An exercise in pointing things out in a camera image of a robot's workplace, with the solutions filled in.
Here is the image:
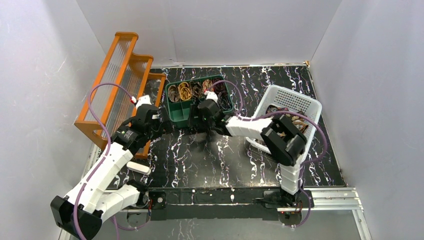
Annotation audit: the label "white plastic basket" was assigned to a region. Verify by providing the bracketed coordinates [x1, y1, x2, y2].
[245, 84, 322, 159]

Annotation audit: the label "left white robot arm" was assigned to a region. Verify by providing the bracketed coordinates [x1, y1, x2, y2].
[50, 95, 172, 240]

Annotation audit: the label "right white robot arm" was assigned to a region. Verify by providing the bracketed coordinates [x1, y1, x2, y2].
[188, 91, 308, 167]

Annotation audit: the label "patterned ties in basket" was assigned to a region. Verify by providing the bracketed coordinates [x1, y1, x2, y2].
[265, 104, 309, 134]

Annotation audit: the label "dark blue rolled tie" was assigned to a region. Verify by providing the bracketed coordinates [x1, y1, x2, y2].
[218, 91, 232, 111]

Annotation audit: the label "dark brown rolled tie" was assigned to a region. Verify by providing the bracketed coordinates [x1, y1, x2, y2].
[190, 81, 204, 99]

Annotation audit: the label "orange rolled tie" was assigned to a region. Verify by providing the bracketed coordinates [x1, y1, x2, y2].
[202, 79, 214, 92]

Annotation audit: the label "dark red rolled tie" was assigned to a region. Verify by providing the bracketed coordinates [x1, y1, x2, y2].
[212, 78, 227, 95]

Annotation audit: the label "yellow rolled tie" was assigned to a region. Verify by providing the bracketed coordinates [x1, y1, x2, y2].
[178, 81, 192, 101]

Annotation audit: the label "green compartment tray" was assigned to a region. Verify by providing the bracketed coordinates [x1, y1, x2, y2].
[165, 75, 234, 129]

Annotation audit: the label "white oblong object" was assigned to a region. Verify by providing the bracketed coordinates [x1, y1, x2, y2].
[126, 161, 152, 176]

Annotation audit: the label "orange wooden rack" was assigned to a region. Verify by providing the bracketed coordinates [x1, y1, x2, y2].
[74, 32, 166, 151]

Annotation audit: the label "black base bar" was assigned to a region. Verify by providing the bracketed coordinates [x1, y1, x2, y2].
[151, 187, 281, 221]

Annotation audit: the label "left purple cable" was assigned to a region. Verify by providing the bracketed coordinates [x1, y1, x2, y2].
[73, 82, 137, 240]

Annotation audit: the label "purple cable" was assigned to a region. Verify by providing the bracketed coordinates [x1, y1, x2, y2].
[206, 80, 329, 229]
[73, 82, 137, 240]

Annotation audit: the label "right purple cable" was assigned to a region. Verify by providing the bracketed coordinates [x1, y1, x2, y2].
[206, 80, 329, 229]

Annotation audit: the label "aluminium rail frame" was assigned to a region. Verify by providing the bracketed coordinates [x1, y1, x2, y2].
[304, 187, 372, 240]

